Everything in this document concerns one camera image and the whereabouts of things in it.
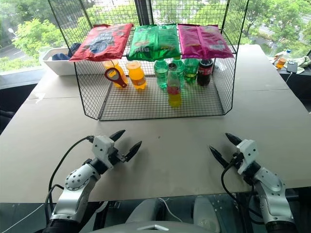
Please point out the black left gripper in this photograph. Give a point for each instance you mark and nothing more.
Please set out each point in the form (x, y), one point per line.
(120, 157)

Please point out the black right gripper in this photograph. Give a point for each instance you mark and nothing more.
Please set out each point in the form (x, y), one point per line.
(236, 160)

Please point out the glass bottle with yellow drink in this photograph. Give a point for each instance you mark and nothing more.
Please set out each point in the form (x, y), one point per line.
(174, 92)

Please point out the black round cap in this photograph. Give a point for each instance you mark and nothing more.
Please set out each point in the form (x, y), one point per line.
(172, 66)

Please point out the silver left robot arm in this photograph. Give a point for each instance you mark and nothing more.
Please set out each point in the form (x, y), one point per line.
(75, 191)

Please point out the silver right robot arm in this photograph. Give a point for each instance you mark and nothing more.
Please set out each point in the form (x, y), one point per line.
(269, 191)

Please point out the orange soda plastic bottle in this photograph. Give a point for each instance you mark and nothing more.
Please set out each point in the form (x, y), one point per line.
(137, 75)
(115, 65)

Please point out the green soda plastic bottle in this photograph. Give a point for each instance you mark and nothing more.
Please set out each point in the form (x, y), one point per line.
(179, 65)
(191, 71)
(160, 75)

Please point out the dark cola plastic bottle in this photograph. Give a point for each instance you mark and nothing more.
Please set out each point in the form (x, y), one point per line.
(204, 72)

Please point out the small orange drink bottle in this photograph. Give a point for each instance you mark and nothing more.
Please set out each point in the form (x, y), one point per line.
(281, 63)

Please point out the clear water bottle blue cap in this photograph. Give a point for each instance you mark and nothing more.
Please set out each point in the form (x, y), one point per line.
(286, 54)

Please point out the grey rounded robot leg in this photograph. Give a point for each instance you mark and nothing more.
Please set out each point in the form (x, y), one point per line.
(206, 213)
(143, 211)

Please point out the grey robot chest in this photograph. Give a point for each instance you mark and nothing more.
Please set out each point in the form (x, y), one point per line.
(150, 228)

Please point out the dark side table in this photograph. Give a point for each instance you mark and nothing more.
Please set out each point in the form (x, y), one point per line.
(301, 82)

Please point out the white plastic bin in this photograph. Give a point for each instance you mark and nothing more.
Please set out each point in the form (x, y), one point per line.
(58, 66)

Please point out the red chip bag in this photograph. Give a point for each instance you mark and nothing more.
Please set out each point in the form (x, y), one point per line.
(102, 42)

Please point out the grey power bank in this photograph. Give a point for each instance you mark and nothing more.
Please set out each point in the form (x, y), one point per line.
(292, 66)

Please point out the green chip bag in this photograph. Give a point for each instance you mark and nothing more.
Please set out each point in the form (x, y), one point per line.
(153, 41)

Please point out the blue cloth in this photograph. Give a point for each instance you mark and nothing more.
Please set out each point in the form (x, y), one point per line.
(59, 57)

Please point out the magenta chip bag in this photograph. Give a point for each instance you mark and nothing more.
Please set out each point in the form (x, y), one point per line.
(204, 40)

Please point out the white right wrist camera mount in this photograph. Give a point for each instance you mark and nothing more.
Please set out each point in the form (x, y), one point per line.
(247, 151)

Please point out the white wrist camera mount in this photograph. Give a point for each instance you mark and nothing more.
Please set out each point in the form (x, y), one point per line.
(102, 148)
(247, 151)

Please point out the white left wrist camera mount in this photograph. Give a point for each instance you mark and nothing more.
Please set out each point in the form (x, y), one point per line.
(102, 148)

